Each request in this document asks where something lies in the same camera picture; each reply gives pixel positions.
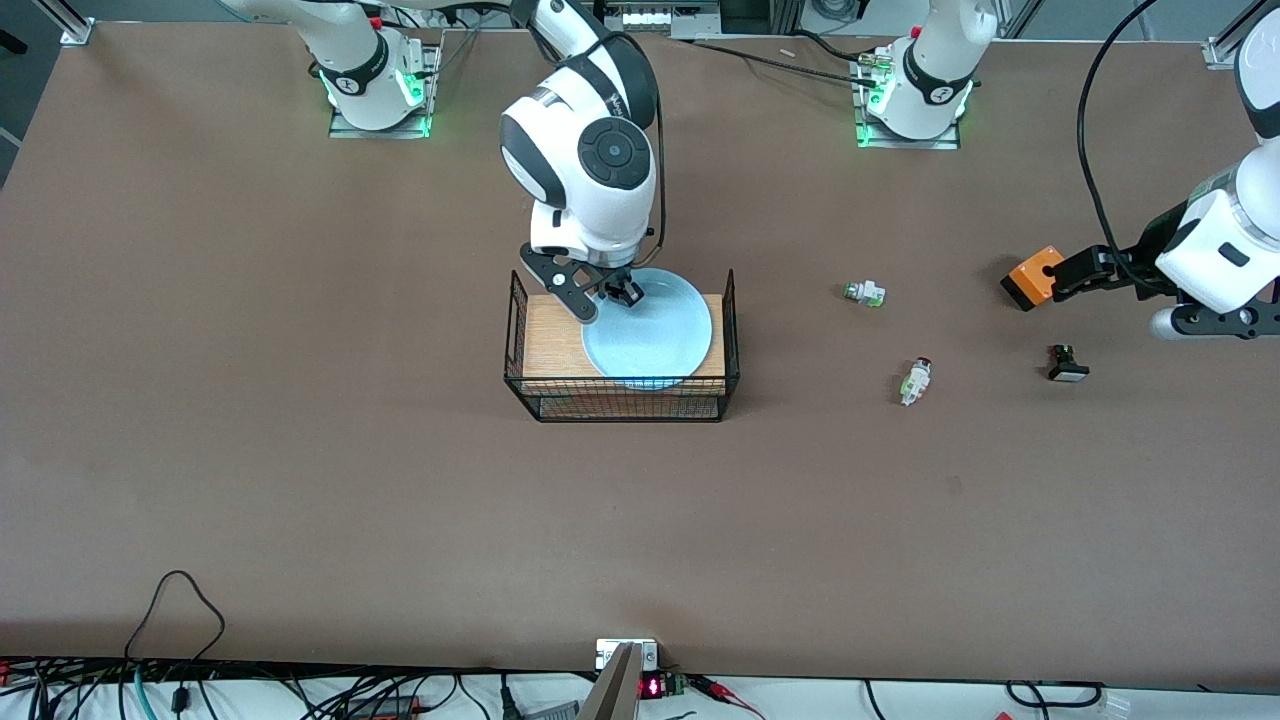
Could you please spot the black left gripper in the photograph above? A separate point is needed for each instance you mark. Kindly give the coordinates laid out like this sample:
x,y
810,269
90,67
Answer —
x,y
1146,258

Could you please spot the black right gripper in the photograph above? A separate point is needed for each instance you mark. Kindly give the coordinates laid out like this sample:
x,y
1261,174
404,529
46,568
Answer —
x,y
622,288

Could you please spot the light blue round plate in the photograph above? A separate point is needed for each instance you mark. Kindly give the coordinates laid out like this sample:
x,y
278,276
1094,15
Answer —
x,y
655,340

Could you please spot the red-capped white push button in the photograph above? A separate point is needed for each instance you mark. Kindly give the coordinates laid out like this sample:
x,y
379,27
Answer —
x,y
916,380

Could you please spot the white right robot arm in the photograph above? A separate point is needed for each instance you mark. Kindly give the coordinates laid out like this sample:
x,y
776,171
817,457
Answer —
x,y
590,200

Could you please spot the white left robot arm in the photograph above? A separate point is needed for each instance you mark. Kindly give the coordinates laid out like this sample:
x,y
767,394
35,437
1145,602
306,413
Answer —
x,y
930,80

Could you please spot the black square white-capped button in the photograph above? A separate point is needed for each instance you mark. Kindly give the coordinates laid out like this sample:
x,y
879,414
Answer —
x,y
1068,368

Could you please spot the green-capped white push button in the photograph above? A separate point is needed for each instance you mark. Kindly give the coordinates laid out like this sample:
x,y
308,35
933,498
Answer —
x,y
866,293

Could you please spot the wooden shelf board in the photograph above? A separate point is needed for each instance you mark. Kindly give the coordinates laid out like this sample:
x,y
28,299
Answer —
x,y
545,345

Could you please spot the aluminium corner profile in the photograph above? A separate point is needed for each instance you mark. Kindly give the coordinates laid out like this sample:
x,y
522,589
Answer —
x,y
1220,52
72,25

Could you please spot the red digit display module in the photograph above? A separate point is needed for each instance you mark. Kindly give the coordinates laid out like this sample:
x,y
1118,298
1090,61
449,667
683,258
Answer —
x,y
655,686

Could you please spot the red and black clip leads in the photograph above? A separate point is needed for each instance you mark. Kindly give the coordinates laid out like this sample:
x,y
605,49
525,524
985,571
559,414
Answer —
x,y
725,690

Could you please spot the black power adapter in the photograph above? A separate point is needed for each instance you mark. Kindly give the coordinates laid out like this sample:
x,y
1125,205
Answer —
x,y
385,707

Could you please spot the orange button enclosure box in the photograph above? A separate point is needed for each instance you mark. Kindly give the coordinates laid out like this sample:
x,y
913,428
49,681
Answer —
x,y
1028,280

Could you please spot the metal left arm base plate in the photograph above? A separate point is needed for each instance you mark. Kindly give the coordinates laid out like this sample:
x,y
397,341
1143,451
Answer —
x,y
950,142

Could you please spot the aluminium frame rack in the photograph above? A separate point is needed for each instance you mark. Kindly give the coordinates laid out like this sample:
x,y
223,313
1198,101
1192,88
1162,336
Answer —
x,y
700,18

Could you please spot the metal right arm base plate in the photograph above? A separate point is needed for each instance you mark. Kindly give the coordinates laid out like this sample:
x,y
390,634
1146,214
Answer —
x,y
345,130

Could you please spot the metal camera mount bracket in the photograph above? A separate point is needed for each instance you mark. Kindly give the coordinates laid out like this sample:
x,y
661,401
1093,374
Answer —
x,y
615,690

